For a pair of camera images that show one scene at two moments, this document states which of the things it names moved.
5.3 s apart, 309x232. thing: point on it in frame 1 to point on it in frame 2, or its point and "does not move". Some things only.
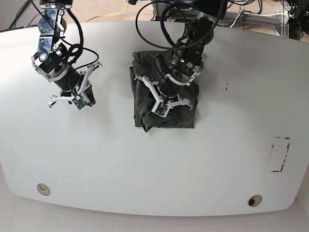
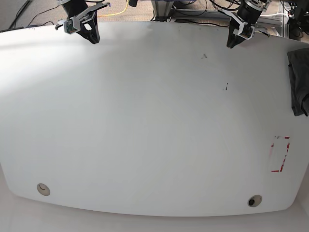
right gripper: [167, 91] to [250, 12]
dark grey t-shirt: [154, 65] to [298, 61]
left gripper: [74, 83] to [77, 8]
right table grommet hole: [254, 200] does not move
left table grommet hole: [43, 189] does not move
